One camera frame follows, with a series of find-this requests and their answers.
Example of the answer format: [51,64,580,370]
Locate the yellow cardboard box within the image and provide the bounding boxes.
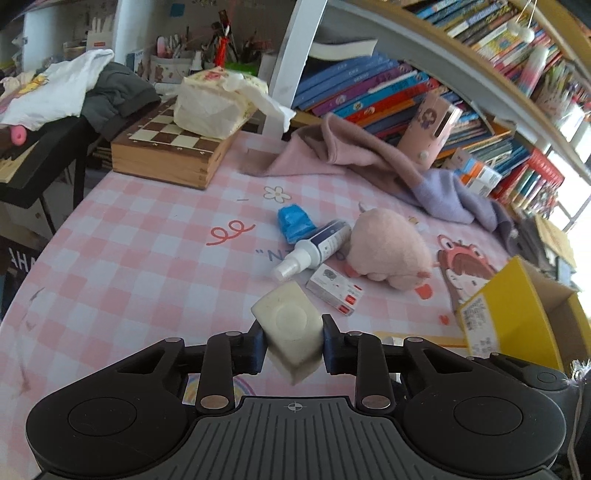
[458,257,590,374]

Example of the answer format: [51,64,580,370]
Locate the white square soap block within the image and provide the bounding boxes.
[250,281,324,385]

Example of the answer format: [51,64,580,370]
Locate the white staples box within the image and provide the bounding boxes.
[305,264,363,316]

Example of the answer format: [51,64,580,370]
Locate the pink plush pig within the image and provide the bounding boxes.
[345,202,434,291]

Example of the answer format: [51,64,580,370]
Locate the white spray bottle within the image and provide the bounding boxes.
[273,219,352,282]

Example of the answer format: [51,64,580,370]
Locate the pile of papers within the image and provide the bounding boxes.
[517,215,578,290]

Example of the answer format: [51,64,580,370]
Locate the pink checkered tablecloth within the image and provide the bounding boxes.
[1,134,508,479]

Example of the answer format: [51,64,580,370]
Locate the orange white boxes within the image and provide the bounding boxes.
[448,149,502,197]

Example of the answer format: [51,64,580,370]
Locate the red dictionary book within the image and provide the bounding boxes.
[520,148,565,189]

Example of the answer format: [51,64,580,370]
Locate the wooden chess box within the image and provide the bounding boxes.
[111,100,238,190]

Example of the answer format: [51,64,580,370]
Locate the pink cylindrical container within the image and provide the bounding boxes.
[398,92,462,169]

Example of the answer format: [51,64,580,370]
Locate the white bookshelf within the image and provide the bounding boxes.
[267,0,591,186]

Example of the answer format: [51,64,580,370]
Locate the pink purple cloth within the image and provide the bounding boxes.
[240,114,518,255]

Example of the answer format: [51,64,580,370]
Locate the dark grey garment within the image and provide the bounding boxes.
[81,62,160,141]

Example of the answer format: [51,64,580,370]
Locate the tissue pack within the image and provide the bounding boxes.
[173,67,296,140]

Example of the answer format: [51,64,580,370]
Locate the white shirt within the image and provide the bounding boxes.
[1,49,114,131]

